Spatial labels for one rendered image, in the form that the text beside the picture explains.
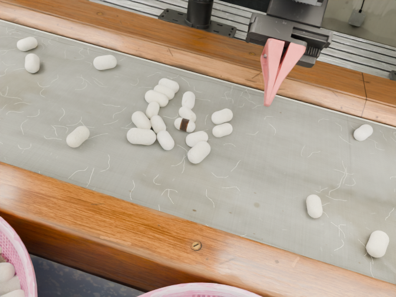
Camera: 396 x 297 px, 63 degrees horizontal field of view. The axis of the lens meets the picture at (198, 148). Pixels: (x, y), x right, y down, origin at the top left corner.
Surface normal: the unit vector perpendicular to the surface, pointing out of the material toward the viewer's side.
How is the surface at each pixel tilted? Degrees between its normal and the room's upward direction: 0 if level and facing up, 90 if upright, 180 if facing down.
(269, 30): 41
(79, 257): 90
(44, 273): 0
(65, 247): 90
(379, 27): 88
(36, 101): 0
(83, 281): 0
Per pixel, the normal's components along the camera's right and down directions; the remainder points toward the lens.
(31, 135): 0.14, -0.68
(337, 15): -0.28, 0.64
